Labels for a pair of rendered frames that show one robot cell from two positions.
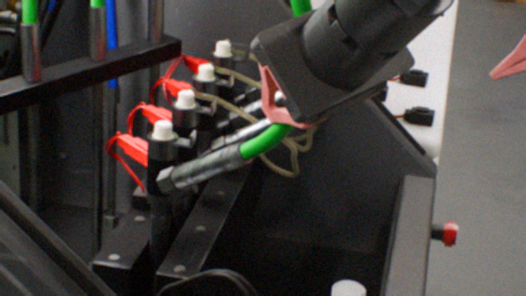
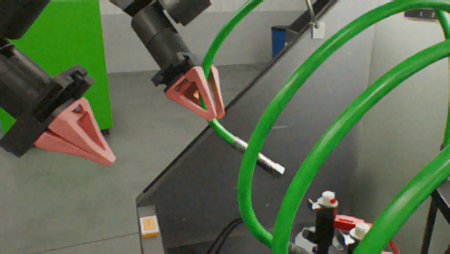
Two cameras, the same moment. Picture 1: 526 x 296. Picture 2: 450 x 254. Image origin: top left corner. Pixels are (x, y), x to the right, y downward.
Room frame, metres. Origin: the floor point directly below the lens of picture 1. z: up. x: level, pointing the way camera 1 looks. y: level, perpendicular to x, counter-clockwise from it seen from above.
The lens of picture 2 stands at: (1.21, -0.25, 1.38)
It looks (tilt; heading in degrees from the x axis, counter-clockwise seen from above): 20 degrees down; 153
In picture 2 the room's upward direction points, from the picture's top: straight up
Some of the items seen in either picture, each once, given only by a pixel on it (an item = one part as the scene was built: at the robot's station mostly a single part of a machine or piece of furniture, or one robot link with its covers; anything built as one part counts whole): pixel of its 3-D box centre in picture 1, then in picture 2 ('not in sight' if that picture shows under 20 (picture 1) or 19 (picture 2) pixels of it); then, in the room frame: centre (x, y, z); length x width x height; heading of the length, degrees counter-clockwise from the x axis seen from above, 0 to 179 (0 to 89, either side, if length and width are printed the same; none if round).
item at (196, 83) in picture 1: (210, 166); not in sight; (1.01, 0.05, 0.99); 0.05 x 0.03 x 0.21; 80
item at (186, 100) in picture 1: (186, 105); (362, 235); (0.94, 0.07, 1.10); 0.02 x 0.02 x 0.03
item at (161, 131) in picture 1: (163, 136); (328, 202); (0.86, 0.09, 1.10); 0.02 x 0.02 x 0.03
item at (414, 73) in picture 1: (384, 71); not in sight; (1.37, -0.17, 0.99); 0.12 x 0.02 x 0.02; 74
